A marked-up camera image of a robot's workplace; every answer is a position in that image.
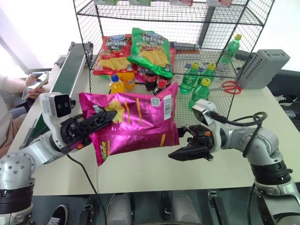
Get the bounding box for magenta chip bag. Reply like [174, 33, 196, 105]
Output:
[78, 82, 180, 167]

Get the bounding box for black wire mesh rack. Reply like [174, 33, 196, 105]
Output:
[72, 0, 276, 128]

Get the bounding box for red snack bag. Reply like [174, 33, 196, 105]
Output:
[168, 48, 177, 69]

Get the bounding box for black side table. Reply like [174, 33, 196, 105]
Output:
[267, 69, 300, 133]

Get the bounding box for small magenta snack bag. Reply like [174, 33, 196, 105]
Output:
[134, 65, 148, 84]

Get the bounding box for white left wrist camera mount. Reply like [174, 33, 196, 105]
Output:
[38, 92, 77, 154]

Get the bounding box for red handled scissors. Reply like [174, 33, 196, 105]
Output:
[221, 80, 242, 95]

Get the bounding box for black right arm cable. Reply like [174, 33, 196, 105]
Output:
[210, 112, 268, 158]

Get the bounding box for red snack packet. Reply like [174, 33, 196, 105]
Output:
[169, 0, 194, 7]

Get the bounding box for blue flat packet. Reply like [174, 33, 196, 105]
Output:
[184, 61, 205, 71]

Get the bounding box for cola bottle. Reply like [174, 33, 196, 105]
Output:
[144, 70, 158, 91]
[153, 78, 173, 96]

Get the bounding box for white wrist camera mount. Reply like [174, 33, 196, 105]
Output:
[38, 92, 77, 154]
[191, 98, 226, 152]

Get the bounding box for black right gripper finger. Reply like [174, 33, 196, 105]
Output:
[168, 144, 211, 162]
[177, 126, 193, 139]

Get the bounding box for seated person's body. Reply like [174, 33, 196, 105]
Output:
[0, 75, 29, 154]

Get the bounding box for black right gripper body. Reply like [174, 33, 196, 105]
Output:
[187, 124, 215, 163]

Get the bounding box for green soda bottle yellow cap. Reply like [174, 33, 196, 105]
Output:
[198, 63, 217, 83]
[179, 62, 200, 94]
[219, 34, 242, 65]
[188, 78, 211, 109]

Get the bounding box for red chip bag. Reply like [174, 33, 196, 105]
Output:
[93, 34, 133, 76]

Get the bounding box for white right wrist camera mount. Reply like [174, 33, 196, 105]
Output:
[191, 98, 226, 152]

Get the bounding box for black white sneaker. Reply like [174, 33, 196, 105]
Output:
[273, 94, 299, 106]
[46, 204, 69, 225]

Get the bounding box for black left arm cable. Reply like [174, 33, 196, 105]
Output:
[66, 153, 109, 225]

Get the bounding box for person's bare hand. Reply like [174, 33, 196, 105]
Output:
[24, 73, 51, 98]

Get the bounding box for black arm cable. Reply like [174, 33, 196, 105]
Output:
[66, 153, 109, 225]
[210, 112, 268, 158]

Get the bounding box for silver smartphone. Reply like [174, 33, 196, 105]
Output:
[22, 71, 50, 101]

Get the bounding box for green conveyor belt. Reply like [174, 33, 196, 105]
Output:
[19, 41, 94, 150]

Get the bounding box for green snack packet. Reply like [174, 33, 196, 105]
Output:
[94, 0, 118, 6]
[128, 0, 152, 6]

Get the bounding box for grey plastic box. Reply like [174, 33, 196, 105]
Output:
[237, 49, 291, 90]

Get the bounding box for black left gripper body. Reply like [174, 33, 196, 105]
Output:
[60, 114, 92, 150]

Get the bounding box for orange soda bottle blue cap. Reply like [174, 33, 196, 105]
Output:
[110, 75, 125, 95]

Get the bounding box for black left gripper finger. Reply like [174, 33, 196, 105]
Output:
[61, 138, 92, 152]
[78, 110, 118, 139]

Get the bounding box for green chip bag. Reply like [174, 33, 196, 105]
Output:
[126, 27, 174, 79]

